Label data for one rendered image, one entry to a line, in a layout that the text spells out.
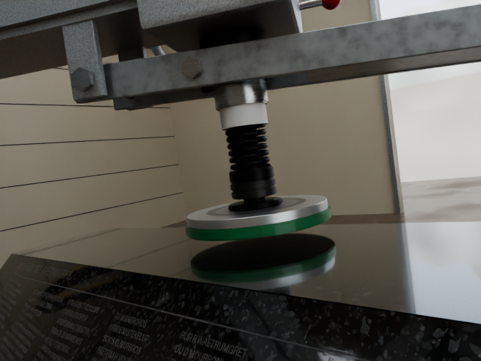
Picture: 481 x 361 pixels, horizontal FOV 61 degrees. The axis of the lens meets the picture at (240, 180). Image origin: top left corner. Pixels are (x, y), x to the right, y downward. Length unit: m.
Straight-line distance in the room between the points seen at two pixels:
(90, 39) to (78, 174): 5.49
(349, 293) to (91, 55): 0.46
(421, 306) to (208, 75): 0.39
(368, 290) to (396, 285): 0.02
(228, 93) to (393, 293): 0.36
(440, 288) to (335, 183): 5.36
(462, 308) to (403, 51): 0.34
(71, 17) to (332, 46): 0.36
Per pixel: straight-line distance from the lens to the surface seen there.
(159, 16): 0.57
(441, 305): 0.33
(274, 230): 0.52
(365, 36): 0.57
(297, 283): 0.40
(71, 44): 0.65
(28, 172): 5.76
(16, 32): 0.70
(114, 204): 6.40
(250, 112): 0.59
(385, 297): 0.35
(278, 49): 0.57
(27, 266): 0.82
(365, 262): 0.44
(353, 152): 5.57
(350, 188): 5.64
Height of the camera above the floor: 0.95
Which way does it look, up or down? 3 degrees down
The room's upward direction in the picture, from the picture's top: 8 degrees counter-clockwise
